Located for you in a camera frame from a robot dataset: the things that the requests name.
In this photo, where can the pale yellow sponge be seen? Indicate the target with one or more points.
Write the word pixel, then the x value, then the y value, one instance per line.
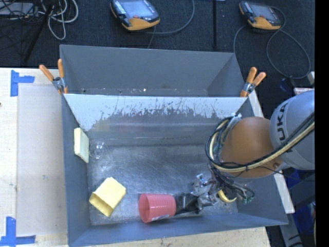
pixel 81 145

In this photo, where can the clear glass thing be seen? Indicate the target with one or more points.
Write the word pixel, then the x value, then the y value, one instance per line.
pixel 97 149

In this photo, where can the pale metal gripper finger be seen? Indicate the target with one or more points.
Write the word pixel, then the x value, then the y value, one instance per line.
pixel 198 182
pixel 202 204

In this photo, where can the red plastic cup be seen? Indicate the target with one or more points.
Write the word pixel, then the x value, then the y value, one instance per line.
pixel 156 207

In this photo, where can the black angular object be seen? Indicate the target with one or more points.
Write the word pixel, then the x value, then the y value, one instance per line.
pixel 186 202

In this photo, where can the grey metal bin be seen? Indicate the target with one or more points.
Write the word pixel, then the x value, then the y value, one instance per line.
pixel 144 161

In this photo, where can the pale wood flat board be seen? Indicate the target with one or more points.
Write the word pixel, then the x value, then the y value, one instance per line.
pixel 41 163

